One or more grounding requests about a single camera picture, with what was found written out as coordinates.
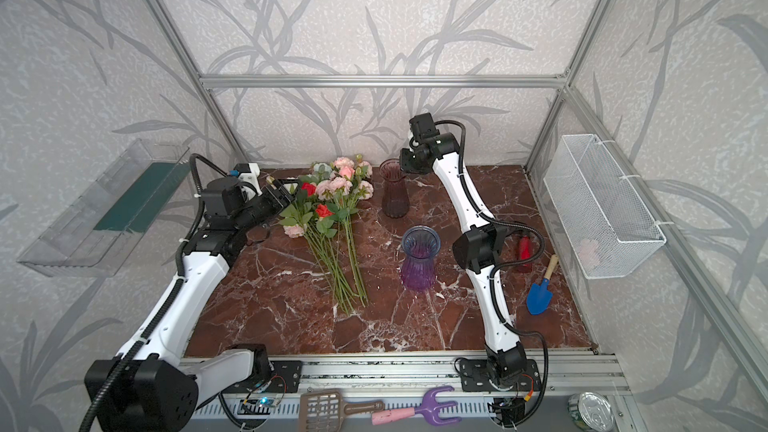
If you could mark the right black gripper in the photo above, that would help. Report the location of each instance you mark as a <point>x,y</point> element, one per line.
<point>405,162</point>

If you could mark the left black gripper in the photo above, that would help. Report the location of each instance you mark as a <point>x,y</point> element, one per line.
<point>280,197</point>

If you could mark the purple glass vase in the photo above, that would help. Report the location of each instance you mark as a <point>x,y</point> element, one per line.
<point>421,246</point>

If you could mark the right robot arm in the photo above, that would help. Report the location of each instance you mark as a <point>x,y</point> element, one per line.
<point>478,251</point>

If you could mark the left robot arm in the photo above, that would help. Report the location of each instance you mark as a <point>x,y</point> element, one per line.
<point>144,386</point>

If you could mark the bunch of artificial flowers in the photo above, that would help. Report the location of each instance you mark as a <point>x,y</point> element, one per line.
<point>325,202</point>

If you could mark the dark red glass vase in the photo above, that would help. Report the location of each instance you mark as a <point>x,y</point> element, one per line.
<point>395,200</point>

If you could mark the blue garden trowel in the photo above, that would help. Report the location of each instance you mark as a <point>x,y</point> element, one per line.
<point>539,296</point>

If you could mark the brown plastic scoop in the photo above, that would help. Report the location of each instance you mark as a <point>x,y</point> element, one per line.
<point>326,410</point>

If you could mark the purple pink garden fork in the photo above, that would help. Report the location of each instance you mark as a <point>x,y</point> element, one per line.
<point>429,408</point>

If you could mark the metal tin can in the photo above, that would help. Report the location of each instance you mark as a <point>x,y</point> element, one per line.
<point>590,411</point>

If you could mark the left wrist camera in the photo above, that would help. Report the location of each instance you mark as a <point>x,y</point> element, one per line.
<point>249,173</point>

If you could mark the clear plastic wall shelf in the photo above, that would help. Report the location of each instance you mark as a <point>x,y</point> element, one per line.
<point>95,235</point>

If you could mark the white wire mesh basket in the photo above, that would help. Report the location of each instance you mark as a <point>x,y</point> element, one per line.
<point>608,226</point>

